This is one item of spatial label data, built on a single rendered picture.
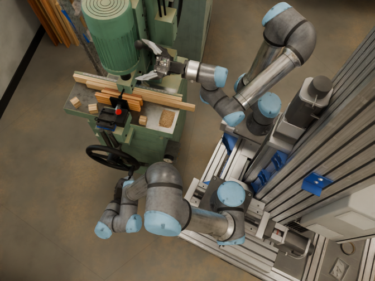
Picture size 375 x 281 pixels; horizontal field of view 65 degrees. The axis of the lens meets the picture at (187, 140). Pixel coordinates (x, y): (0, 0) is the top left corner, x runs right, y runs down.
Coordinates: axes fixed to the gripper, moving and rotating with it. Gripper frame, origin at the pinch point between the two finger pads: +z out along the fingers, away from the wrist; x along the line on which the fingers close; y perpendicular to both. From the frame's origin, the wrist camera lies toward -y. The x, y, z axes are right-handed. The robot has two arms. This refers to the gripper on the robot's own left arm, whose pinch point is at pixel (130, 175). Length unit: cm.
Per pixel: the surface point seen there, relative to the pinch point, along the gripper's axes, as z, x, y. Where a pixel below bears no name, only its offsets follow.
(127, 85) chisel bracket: 16.9, -9.1, -41.7
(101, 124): 3.1, -16.4, -25.7
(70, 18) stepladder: 87, -77, -45
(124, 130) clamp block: 7.4, -6.9, -22.3
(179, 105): 26.8, 15.9, -32.0
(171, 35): 28, 7, -66
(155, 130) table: 15.6, 6.9, -20.4
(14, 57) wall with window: 111, -147, 6
